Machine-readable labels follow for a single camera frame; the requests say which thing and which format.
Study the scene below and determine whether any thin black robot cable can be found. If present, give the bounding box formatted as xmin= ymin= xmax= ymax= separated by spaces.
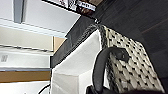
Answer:
xmin=37 ymin=83 xmax=52 ymax=94

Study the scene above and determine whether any long grey wall band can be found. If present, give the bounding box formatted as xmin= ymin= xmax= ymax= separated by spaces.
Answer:
xmin=13 ymin=0 xmax=26 ymax=24

